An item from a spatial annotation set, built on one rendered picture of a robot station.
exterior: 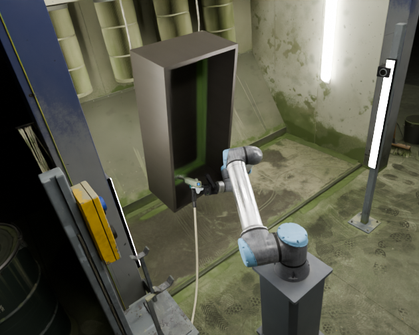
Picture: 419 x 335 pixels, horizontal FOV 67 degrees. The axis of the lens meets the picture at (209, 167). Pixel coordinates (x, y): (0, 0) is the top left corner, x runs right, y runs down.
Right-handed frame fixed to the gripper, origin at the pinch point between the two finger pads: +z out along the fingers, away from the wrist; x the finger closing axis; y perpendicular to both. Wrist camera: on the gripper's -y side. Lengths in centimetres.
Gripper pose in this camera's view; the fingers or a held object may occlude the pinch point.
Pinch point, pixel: (192, 186)
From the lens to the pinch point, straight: 239.4
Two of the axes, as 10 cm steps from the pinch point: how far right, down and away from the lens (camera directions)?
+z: -9.3, 0.5, -3.7
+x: -3.8, -0.8, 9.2
